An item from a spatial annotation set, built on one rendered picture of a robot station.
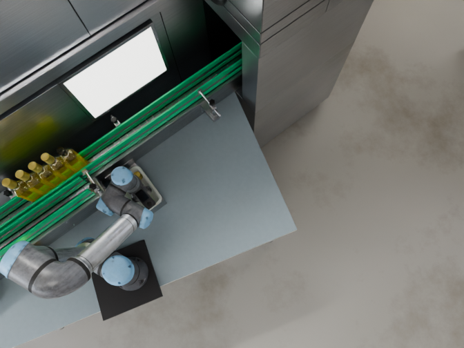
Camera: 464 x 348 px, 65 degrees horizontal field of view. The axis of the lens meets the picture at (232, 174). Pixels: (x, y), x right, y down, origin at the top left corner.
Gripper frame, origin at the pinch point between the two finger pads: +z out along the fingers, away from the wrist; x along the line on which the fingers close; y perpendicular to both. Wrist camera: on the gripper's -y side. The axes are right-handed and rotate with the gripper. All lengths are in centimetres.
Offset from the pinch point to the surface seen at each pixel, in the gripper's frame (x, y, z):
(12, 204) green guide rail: 47, 30, -13
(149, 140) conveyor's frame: -17.9, 20.6, -5.8
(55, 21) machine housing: -15, 42, -73
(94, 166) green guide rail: 9.5, 22.9, -12.1
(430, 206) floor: -144, -99, 80
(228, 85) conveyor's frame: -66, 20, -5
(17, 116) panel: 16, 39, -49
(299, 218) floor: -69, -50, 80
